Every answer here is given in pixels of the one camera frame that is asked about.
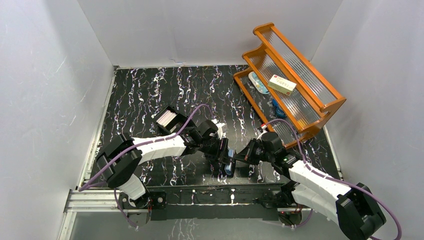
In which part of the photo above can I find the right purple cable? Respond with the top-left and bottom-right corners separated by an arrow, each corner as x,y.
261,118 -> 403,240

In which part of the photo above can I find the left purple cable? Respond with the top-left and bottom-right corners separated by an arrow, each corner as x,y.
78,103 -> 215,193

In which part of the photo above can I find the black card holder wallet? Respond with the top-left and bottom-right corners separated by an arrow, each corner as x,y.
224,148 -> 236,177

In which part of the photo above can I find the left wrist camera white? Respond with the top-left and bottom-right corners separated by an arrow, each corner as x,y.
213,121 -> 227,139

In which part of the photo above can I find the cream cardboard box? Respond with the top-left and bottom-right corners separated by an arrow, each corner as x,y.
267,74 -> 297,96

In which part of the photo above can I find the black aluminium base frame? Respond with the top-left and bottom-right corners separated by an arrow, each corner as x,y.
64,183 -> 365,223

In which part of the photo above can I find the purple cable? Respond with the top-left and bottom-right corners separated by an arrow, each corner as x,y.
261,118 -> 403,240
78,103 -> 215,193

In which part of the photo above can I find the black box of cards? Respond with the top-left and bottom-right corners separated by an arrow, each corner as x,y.
153,105 -> 187,135

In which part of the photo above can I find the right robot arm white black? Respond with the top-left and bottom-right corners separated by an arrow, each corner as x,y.
233,132 -> 387,240

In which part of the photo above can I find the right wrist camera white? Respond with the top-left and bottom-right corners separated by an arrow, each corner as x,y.
257,124 -> 268,139

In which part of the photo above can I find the blue small object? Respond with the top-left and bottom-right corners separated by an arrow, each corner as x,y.
271,99 -> 287,119

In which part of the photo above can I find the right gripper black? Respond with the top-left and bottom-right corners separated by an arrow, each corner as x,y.
234,138 -> 275,166

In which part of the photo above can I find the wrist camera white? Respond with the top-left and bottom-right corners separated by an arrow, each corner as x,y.
213,121 -> 227,139
257,124 -> 268,139

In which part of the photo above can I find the white blue oval package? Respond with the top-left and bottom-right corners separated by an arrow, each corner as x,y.
248,71 -> 270,95

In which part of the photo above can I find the orange wooden shelf rack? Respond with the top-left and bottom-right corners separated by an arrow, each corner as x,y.
233,22 -> 346,148

